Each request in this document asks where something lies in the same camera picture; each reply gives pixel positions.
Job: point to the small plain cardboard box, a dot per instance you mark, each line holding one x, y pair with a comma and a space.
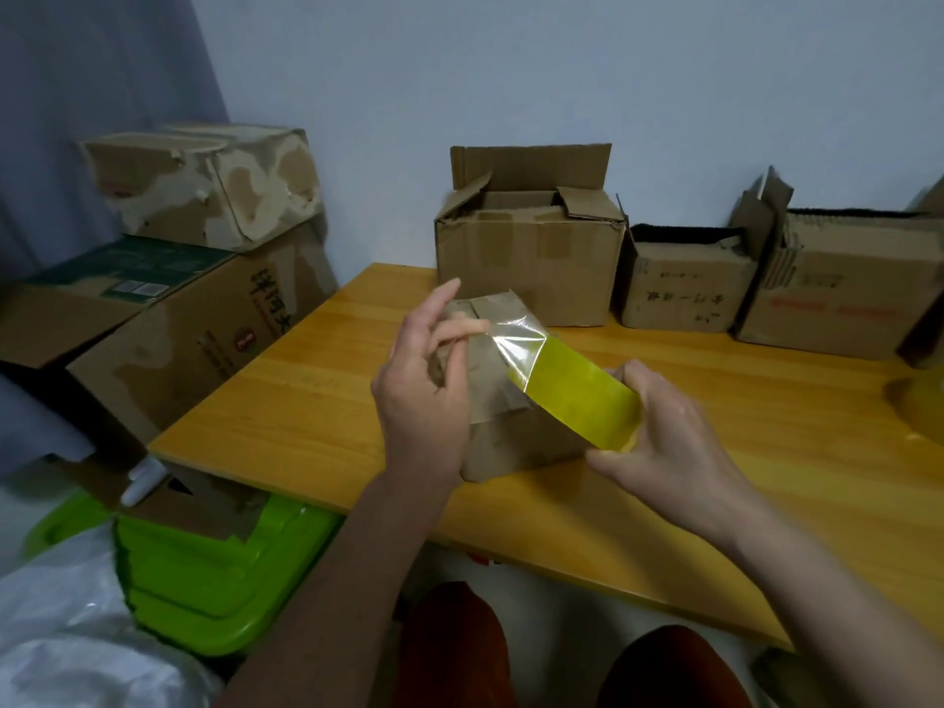
509, 442

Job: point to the torn cardboard piece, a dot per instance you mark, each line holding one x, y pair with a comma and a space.
199, 508

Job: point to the person's right leg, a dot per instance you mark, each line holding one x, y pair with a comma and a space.
671, 674

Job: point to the worn peeled cardboard box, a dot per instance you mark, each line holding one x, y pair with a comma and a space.
214, 184

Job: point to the white plastic bag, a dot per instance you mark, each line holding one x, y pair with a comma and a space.
81, 641

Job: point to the person's left thumb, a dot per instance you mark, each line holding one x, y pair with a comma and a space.
456, 368

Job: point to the person's right thumb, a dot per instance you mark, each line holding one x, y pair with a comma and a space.
608, 464

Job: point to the person's left hand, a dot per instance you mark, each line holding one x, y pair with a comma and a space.
409, 405

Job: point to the yellow packing tape roll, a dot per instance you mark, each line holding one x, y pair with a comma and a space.
582, 394

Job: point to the person's right hand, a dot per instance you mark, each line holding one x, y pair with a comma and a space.
682, 464

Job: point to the green plastic bin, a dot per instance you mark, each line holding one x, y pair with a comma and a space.
63, 519

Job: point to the small cardboard box black contents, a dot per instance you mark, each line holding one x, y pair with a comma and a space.
686, 294

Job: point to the person's right forearm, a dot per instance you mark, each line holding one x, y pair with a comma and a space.
826, 604

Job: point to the grey curtain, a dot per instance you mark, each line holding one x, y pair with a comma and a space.
88, 110

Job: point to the green plastic bin lid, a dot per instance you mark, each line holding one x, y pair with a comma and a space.
214, 582

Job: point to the person's leg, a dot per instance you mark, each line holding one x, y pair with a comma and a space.
671, 674
453, 656

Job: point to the person's left leg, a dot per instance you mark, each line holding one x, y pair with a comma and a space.
453, 656

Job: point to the open taped cardboard box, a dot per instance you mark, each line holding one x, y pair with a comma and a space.
527, 265

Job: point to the white plastic tube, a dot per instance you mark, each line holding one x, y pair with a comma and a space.
144, 482

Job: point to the cardboard box red print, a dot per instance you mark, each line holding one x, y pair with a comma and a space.
841, 302

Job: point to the person's left forearm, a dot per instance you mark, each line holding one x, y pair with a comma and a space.
354, 597

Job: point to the large printed cardboard box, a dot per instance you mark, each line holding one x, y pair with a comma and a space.
184, 331

